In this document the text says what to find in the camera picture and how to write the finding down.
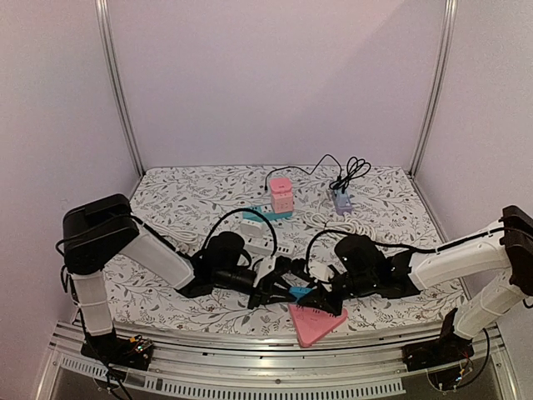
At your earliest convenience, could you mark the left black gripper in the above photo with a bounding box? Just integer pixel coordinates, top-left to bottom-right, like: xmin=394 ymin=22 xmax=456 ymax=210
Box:
xmin=213 ymin=267 xmax=297 ymax=311

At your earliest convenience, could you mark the pink triangular power strip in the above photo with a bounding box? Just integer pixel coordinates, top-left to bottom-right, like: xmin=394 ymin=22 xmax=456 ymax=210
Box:
xmin=288 ymin=304 xmax=348 ymax=348

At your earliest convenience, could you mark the white power strip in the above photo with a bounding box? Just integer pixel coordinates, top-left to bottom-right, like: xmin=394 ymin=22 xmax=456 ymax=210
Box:
xmin=244 ymin=237 xmax=295 ymax=257

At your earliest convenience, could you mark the white charger adapter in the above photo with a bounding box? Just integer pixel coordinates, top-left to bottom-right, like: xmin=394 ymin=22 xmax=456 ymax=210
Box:
xmin=240 ymin=219 xmax=265 ymax=238

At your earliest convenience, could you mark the teal power strip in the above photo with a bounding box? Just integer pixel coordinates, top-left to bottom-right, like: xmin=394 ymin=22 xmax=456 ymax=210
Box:
xmin=242 ymin=204 xmax=293 ymax=222

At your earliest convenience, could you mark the pink cube socket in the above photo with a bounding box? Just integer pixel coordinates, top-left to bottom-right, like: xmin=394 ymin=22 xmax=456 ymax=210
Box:
xmin=271 ymin=192 xmax=294 ymax=214

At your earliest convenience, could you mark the white power strip cord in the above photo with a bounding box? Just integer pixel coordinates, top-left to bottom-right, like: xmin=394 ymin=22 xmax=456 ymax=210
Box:
xmin=141 ymin=222 xmax=201 ymax=255

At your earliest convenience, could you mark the purple power strip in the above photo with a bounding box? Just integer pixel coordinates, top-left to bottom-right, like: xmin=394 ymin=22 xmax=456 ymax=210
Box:
xmin=331 ymin=190 xmax=353 ymax=216

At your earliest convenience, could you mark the black usb cable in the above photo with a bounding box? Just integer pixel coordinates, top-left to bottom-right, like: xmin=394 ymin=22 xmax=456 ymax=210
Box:
xmin=263 ymin=153 xmax=346 ymax=193

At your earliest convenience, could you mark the small pink square adapter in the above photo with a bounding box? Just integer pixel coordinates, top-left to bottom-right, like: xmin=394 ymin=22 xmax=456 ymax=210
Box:
xmin=269 ymin=177 xmax=292 ymax=194

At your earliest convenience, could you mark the black looped cable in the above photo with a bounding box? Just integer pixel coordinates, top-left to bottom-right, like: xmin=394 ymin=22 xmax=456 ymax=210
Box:
xmin=328 ymin=156 xmax=371 ymax=193

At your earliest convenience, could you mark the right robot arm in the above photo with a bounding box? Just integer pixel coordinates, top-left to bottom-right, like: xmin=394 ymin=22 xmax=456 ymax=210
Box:
xmin=298 ymin=205 xmax=532 ymax=363

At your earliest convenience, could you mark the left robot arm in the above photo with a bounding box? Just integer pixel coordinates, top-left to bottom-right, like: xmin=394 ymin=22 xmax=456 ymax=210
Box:
xmin=55 ymin=193 xmax=295 ymax=362

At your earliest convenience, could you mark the floral table mat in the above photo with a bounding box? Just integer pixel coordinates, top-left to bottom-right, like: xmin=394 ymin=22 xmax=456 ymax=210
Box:
xmin=104 ymin=166 xmax=466 ymax=337

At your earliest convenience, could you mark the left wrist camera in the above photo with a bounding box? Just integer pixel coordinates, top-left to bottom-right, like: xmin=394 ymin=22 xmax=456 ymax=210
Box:
xmin=253 ymin=256 xmax=291 ymax=288

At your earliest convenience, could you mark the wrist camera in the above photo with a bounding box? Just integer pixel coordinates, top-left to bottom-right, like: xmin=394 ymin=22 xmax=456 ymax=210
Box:
xmin=253 ymin=256 xmax=291 ymax=288
xmin=291 ymin=257 xmax=339 ymax=284

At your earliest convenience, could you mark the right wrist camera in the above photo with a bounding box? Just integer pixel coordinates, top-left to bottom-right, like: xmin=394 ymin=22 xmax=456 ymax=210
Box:
xmin=291 ymin=257 xmax=339 ymax=284

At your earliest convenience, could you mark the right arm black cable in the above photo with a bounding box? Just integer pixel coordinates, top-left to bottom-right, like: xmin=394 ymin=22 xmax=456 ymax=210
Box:
xmin=305 ymin=229 xmax=346 ymax=276

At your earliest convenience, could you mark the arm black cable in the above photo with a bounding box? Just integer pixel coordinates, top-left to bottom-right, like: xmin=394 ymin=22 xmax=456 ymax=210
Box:
xmin=305 ymin=229 xmax=346 ymax=276
xmin=199 ymin=207 xmax=279 ymax=259

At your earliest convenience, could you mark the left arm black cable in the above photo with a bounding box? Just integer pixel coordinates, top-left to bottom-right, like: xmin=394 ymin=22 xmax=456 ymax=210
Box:
xmin=199 ymin=207 xmax=279 ymax=259

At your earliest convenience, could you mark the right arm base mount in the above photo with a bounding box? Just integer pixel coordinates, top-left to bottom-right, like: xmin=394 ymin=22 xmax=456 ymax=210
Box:
xmin=401 ymin=307 xmax=474 ymax=372

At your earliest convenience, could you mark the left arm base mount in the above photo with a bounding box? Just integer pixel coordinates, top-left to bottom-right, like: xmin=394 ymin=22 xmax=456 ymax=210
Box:
xmin=81 ymin=329 xmax=154 ymax=371

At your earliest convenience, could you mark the aluminium front rail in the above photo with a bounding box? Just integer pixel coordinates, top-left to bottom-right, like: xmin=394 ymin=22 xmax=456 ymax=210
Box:
xmin=32 ymin=320 xmax=521 ymax=400

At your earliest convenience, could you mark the right aluminium frame post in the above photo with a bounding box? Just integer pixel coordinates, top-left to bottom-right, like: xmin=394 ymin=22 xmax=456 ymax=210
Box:
xmin=408 ymin=0 xmax=458 ymax=180

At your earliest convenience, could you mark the aluminium frame post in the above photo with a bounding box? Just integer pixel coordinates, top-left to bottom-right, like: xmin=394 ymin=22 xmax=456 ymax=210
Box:
xmin=408 ymin=0 xmax=458 ymax=180
xmin=95 ymin=0 xmax=146 ymax=178

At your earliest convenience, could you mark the left aluminium frame post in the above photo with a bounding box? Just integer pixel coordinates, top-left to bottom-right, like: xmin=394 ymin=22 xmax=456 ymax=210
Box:
xmin=95 ymin=0 xmax=146 ymax=178

